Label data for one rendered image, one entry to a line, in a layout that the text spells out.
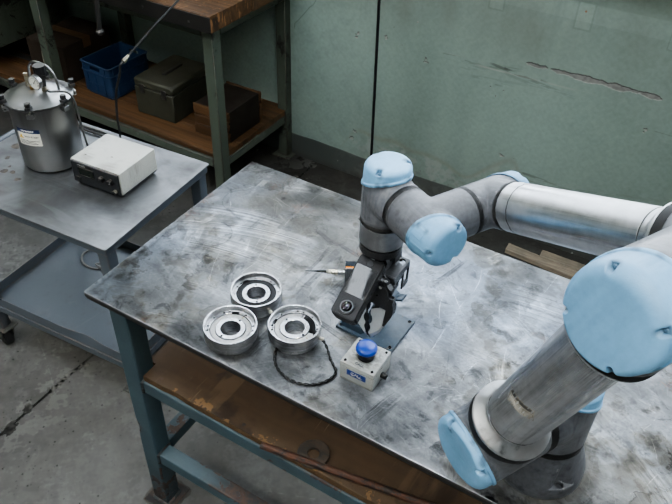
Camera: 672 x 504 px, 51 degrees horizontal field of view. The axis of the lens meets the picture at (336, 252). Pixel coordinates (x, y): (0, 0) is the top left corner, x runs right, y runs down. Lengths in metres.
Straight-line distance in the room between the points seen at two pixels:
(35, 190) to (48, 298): 0.48
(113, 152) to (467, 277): 1.05
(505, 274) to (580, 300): 0.89
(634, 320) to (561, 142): 2.13
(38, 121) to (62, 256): 0.68
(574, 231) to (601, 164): 1.86
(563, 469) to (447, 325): 0.40
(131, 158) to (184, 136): 1.10
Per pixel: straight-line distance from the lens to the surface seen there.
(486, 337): 1.47
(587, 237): 0.94
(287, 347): 1.37
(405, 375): 1.37
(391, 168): 1.06
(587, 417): 1.14
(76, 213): 2.02
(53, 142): 2.14
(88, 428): 2.37
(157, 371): 1.73
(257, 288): 1.49
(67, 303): 2.45
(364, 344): 1.31
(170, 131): 3.18
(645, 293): 0.70
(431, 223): 1.00
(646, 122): 2.70
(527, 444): 1.02
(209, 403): 1.65
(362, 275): 1.16
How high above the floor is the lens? 1.84
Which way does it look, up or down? 40 degrees down
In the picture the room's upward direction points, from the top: 2 degrees clockwise
